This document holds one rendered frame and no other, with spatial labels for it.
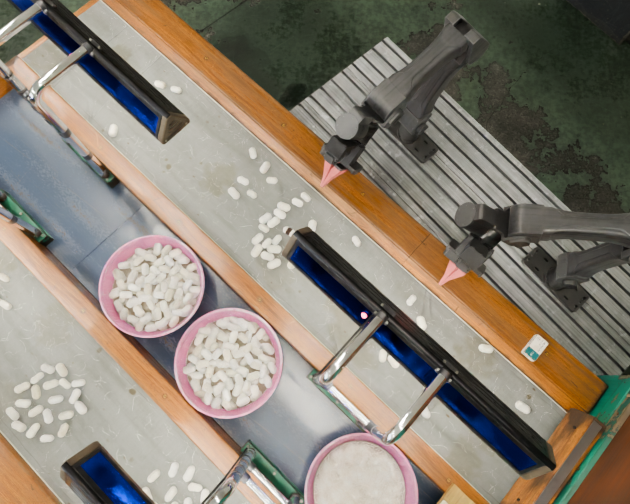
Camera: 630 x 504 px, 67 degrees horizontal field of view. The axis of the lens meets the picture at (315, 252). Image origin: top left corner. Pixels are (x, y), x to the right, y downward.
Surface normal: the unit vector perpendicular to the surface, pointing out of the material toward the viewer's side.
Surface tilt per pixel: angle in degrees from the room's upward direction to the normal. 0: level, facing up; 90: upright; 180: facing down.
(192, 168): 0
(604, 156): 0
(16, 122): 0
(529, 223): 18
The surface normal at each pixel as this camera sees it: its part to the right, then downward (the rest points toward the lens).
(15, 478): 0.04, -0.25
